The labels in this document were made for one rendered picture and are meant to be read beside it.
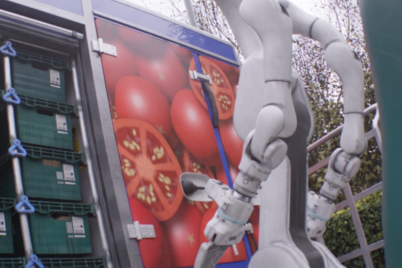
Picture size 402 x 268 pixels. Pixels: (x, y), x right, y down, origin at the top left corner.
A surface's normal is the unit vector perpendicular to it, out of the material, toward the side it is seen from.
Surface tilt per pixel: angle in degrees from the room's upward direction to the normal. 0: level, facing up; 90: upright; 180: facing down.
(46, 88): 92
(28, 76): 91
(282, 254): 81
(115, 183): 90
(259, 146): 104
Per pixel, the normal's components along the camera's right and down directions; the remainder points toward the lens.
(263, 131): -0.67, 0.04
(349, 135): -0.62, -0.31
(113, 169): 0.73, -0.42
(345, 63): -0.48, 0.00
